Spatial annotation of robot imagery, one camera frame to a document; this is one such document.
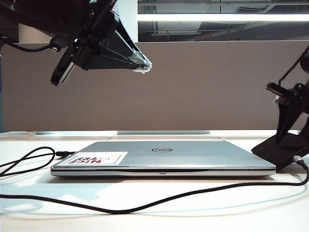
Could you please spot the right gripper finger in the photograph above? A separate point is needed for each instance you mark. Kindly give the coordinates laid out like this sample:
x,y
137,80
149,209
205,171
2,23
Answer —
x,y
304,130
288,116

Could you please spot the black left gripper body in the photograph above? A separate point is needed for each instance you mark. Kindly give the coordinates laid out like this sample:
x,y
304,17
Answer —
x,y
91,29

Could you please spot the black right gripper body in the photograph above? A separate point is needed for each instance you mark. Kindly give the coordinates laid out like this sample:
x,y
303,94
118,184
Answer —
x,y
297,95

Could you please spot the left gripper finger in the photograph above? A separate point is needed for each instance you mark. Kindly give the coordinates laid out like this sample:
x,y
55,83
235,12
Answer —
x,y
106,59
128,43

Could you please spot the black smartphone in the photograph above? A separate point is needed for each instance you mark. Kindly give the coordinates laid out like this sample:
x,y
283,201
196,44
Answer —
x,y
270,154

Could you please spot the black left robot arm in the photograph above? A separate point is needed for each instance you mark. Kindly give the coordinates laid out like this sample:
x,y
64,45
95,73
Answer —
x,y
36,14

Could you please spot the brown desk divider panel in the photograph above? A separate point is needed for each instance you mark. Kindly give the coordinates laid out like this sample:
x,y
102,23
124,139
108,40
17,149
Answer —
x,y
169,96

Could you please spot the small red ceiling sign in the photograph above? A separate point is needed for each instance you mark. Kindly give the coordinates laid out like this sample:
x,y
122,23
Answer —
x,y
203,38

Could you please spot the long ceiling light strip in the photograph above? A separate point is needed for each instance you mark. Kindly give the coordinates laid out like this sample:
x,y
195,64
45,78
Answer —
x,y
217,17

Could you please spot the white red-lettered laptop sticker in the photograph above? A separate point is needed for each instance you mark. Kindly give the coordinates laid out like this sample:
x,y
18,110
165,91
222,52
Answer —
x,y
96,159

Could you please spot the silver Dell laptop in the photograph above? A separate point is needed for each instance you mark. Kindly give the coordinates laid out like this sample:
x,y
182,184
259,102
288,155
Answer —
x,y
193,157

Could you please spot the white divider support post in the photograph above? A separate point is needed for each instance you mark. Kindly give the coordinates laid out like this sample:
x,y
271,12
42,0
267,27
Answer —
x,y
31,134

